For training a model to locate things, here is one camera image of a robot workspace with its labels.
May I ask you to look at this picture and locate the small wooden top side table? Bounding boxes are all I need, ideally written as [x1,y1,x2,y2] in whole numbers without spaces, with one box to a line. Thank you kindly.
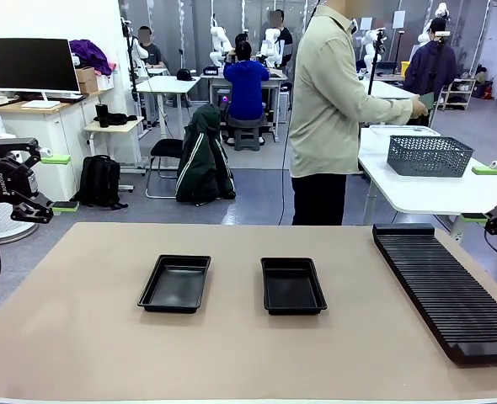
[83,116,147,193]

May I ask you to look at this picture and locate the grey plastic stool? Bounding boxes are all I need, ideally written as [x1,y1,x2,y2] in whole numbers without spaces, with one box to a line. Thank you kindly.
[232,125,262,152]

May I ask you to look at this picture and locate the person's right forearm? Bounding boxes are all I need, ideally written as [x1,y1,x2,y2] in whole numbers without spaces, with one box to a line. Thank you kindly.
[370,94,418,127]

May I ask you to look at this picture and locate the person's right hand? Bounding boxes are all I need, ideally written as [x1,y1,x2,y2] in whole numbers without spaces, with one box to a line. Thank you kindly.
[411,95,430,120]

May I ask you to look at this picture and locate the brown cardboard box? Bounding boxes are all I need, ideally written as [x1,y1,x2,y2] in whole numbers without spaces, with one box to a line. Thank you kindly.
[74,66,99,95]

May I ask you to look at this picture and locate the thin black hanging cable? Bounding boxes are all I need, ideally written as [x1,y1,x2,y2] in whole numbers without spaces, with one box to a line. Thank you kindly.
[278,0,321,226]

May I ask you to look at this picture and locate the grey plastic mesh basket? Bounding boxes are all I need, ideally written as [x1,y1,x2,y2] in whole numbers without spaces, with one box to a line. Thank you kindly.
[386,135,475,178]

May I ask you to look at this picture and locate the person in black white jacket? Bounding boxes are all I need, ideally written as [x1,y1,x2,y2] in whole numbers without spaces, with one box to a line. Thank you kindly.
[259,10,294,71]

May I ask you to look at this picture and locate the white framed computer monitor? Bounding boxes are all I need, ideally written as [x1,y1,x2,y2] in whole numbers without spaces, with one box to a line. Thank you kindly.
[0,37,83,109]

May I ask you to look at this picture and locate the black backpack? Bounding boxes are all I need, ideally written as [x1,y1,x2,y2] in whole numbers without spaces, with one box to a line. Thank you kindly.
[73,154,129,210]

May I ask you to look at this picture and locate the black slotted board rack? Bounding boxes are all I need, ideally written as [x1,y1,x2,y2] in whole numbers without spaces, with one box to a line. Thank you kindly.
[371,223,497,366]

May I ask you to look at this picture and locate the white work table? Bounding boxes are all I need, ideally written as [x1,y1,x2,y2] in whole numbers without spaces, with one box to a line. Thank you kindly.
[356,127,497,245]

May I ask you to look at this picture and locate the person in grey t-shirt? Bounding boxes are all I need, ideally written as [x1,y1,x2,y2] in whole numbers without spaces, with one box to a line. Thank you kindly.
[137,25,166,69]

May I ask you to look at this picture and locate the white background table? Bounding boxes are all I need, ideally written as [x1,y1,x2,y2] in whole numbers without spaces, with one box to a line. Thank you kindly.
[360,78,426,125]

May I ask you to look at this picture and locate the black cloth bundle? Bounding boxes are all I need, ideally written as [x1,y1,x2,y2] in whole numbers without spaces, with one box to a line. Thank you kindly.
[104,112,139,126]

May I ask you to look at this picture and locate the metal storage shelf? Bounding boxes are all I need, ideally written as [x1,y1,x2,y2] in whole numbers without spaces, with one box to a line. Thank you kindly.
[440,77,478,111]

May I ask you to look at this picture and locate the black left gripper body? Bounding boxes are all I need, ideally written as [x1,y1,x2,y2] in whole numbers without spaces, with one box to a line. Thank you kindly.
[0,155,37,205]

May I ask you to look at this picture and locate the person in navy jacket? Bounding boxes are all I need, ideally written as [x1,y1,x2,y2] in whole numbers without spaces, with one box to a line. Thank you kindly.
[403,17,458,104]

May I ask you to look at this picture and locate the white cabinet with wooden top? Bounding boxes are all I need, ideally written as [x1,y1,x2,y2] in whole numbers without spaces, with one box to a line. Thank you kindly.
[0,90,119,203]

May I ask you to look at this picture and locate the black office chair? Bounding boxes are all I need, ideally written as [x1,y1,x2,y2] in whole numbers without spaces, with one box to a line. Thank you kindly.
[146,137,187,199]

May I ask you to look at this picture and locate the purple cloth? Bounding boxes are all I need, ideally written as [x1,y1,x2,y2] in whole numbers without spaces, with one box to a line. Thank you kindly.
[69,39,117,77]

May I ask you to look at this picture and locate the black camera tripod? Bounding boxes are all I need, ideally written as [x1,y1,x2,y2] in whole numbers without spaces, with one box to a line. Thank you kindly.
[366,29,387,98]
[120,17,143,127]

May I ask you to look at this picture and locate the white standing desk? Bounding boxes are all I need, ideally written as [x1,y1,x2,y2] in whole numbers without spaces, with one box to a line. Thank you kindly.
[136,75,202,130]

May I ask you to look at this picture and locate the black plastic ESD tray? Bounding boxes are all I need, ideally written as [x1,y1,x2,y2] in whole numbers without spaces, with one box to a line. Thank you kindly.
[259,257,329,316]
[136,253,212,315]

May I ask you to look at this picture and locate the seated person in blue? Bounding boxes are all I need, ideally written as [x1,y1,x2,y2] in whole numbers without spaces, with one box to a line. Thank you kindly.
[222,40,271,146]

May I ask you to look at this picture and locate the person in beige shirt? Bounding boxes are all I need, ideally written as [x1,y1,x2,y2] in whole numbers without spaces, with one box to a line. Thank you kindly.
[289,0,378,226]

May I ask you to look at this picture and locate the white plastic bin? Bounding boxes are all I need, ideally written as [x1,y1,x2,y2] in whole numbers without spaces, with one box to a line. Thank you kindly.
[368,124,442,138]

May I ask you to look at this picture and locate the dark green striped jacket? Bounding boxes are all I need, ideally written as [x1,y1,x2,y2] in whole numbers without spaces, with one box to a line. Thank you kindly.
[174,104,237,207]

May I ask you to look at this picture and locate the white background robot desk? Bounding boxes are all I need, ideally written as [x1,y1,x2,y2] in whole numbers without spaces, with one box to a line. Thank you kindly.
[208,69,290,142]

